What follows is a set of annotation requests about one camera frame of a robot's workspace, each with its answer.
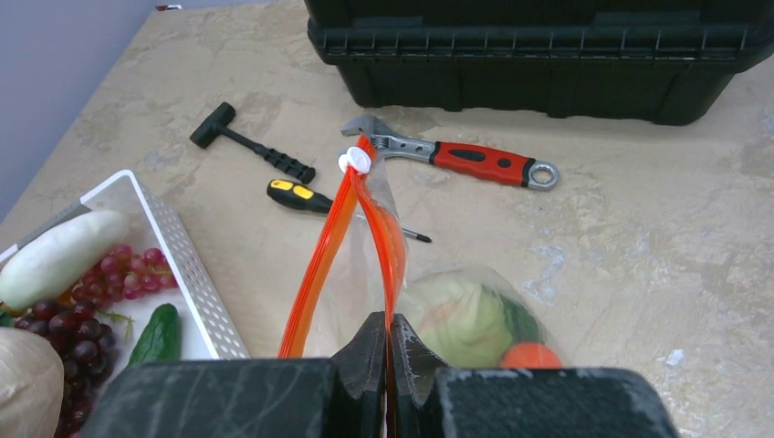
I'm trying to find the white radish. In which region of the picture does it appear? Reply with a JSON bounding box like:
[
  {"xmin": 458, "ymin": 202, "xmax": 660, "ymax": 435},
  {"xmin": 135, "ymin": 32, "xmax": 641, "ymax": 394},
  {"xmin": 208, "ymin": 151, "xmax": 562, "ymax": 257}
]
[{"xmin": 1, "ymin": 210, "xmax": 131, "ymax": 310}]

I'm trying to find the adjustable wrench red handle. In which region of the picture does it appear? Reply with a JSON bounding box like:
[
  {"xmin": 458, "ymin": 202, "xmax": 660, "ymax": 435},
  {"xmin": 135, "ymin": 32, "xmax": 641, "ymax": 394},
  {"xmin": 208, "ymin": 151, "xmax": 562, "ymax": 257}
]
[{"xmin": 340, "ymin": 115, "xmax": 560, "ymax": 191}]

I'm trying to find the light red grape bunch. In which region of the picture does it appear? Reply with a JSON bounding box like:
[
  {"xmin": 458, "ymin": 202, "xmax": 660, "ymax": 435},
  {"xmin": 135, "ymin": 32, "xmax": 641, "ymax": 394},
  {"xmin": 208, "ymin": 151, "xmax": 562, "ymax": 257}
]
[{"xmin": 67, "ymin": 244, "xmax": 178, "ymax": 308}]

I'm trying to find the beige ginger root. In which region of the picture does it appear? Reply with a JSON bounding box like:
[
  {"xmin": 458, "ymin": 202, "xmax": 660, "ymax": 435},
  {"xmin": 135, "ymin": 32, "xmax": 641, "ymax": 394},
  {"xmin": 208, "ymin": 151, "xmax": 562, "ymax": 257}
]
[{"xmin": 1, "ymin": 328, "xmax": 64, "ymax": 437}]

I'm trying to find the black plastic toolbox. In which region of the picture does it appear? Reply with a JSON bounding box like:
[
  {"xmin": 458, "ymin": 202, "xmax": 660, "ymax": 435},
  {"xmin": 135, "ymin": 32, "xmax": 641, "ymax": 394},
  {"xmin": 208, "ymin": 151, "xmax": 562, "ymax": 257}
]
[{"xmin": 306, "ymin": 1, "xmax": 773, "ymax": 126}]

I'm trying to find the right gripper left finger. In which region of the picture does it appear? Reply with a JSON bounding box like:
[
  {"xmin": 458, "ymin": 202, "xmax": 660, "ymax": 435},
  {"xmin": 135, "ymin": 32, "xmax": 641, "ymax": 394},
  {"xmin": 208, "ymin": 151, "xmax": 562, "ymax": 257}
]
[{"xmin": 81, "ymin": 312, "xmax": 385, "ymax": 438}]

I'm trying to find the black hammer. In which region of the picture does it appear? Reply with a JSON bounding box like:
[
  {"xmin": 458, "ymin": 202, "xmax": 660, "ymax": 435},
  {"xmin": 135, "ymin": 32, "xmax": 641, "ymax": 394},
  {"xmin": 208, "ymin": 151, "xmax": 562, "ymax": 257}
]
[{"xmin": 189, "ymin": 101, "xmax": 317, "ymax": 183}]

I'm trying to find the purple grape bunch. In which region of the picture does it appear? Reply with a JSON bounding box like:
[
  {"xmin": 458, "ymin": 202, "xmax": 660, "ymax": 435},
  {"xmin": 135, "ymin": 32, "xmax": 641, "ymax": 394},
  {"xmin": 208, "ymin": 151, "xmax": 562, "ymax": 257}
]
[{"xmin": 13, "ymin": 299, "xmax": 116, "ymax": 437}]

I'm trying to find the green cabbage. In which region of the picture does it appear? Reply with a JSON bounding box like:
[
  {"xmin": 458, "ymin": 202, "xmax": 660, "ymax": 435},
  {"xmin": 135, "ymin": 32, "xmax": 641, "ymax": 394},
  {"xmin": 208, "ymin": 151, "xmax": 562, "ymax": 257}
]
[{"xmin": 397, "ymin": 269, "xmax": 546, "ymax": 368}]

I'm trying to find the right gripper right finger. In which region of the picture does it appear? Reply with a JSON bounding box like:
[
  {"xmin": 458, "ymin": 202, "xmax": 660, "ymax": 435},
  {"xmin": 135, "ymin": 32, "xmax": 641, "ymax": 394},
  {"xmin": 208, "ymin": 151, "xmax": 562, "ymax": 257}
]
[{"xmin": 391, "ymin": 315, "xmax": 679, "ymax": 437}]

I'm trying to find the clear zip top bag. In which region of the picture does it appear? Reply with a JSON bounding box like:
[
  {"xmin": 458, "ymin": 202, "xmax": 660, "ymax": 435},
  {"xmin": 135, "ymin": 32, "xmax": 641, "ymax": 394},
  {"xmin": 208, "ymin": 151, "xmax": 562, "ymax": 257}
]
[{"xmin": 277, "ymin": 133, "xmax": 563, "ymax": 438}]

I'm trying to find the yellow black screwdriver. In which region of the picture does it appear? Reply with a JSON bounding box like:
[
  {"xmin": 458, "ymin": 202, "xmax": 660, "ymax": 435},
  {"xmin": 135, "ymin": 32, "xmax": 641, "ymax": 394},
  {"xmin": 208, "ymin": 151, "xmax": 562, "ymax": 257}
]
[{"xmin": 267, "ymin": 178, "xmax": 433, "ymax": 245}]

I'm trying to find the white plastic basket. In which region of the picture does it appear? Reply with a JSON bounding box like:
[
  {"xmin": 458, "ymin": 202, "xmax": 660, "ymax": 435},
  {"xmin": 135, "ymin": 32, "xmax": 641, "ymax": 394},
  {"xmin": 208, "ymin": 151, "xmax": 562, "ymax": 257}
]
[{"xmin": 1, "ymin": 170, "xmax": 249, "ymax": 360}]

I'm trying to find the green cucumber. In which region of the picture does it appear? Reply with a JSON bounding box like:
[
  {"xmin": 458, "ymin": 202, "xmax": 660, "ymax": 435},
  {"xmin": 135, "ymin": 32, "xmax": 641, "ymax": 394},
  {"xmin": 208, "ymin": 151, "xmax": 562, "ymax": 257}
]
[{"xmin": 127, "ymin": 303, "xmax": 182, "ymax": 367}]

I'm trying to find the orange carrot green top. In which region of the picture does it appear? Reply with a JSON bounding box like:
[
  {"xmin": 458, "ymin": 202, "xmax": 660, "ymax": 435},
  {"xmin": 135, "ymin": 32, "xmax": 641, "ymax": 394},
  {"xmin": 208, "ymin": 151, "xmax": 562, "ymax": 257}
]
[{"xmin": 500, "ymin": 342, "xmax": 563, "ymax": 369}]

